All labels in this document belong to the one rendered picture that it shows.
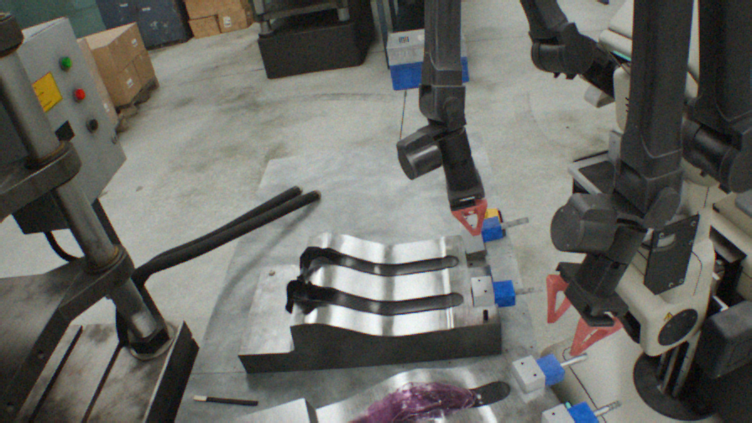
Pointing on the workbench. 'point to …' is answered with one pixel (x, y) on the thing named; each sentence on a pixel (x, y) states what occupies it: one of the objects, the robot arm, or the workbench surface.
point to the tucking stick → (226, 400)
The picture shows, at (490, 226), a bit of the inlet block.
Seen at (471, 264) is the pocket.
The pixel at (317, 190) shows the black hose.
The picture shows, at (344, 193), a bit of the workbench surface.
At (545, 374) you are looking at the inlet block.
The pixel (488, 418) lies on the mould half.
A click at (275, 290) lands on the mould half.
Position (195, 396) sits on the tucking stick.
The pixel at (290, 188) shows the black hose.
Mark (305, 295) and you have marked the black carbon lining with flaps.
